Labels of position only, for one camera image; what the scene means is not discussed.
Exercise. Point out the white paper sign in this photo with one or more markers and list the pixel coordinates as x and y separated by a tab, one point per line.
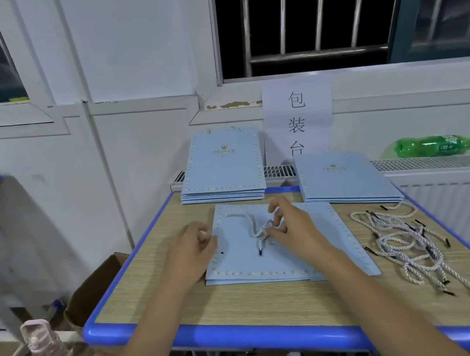
298	116

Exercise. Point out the blue-edged wooden desk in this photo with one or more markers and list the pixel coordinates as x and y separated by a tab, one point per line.
146	291

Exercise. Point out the brown cardboard box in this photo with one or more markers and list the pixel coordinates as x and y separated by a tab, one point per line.
94	289

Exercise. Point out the person's right hand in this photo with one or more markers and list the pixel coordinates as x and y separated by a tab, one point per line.
300	229

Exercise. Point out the person's right forearm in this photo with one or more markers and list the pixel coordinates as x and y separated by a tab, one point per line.
390	310

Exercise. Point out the person's left forearm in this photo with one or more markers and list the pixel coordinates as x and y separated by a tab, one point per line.
146	351

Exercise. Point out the green plastic bottle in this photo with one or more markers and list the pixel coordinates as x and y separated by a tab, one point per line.
434	146

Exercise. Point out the metal window grille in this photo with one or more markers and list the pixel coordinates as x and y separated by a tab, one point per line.
322	50

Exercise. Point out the person's left hand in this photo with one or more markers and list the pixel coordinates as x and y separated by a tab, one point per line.
189	252

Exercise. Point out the stack of blue paper bags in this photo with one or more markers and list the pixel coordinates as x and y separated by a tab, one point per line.
342	174

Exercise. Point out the pink water bottle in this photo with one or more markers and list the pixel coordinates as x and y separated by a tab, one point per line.
47	347

